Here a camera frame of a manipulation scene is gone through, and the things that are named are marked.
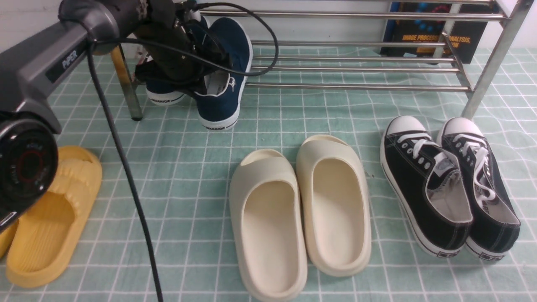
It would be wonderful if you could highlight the dark image processing book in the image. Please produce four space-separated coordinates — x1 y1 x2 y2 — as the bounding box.
380 2 499 64

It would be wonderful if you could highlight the steel shoe rack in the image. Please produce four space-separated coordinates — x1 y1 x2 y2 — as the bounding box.
110 0 535 122

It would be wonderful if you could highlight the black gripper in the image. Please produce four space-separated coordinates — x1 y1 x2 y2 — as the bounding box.
134 0 227 93

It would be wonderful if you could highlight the yellow ridged slipper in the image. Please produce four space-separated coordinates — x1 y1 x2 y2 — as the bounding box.
0 221 19 258
6 146 102 288

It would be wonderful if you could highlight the right black canvas sneaker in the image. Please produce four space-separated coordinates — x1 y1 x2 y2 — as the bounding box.
437 117 521 261

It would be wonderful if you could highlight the navy slip-on shoe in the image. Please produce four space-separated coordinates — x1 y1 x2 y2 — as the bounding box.
146 11 210 106
194 17 253 130

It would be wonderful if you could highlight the left cream slide slipper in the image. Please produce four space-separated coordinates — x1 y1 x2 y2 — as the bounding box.
229 149 308 302

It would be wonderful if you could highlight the right yellow ridged slipper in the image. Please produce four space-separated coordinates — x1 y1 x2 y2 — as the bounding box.
6 146 102 288

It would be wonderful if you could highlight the right cream slide slipper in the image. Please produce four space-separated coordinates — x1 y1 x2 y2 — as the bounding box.
297 134 372 277

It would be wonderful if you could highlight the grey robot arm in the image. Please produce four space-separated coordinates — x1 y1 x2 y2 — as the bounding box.
0 0 232 232

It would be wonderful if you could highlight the cream slide slipper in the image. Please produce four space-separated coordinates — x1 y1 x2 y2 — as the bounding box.
229 149 308 302
297 134 372 277

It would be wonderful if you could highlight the black canvas sneaker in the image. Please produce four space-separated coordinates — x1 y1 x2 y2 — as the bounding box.
437 117 521 261
380 115 473 258

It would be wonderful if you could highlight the green checkered table cloth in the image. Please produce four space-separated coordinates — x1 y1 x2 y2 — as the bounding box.
1 48 537 302

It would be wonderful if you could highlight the left black canvas sneaker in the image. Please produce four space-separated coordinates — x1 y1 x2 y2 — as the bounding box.
380 115 473 258

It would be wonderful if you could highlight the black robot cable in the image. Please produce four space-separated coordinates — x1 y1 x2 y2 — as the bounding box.
86 2 279 302

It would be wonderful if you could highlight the left yellow ridged slipper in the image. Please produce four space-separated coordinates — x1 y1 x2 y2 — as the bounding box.
0 221 19 258

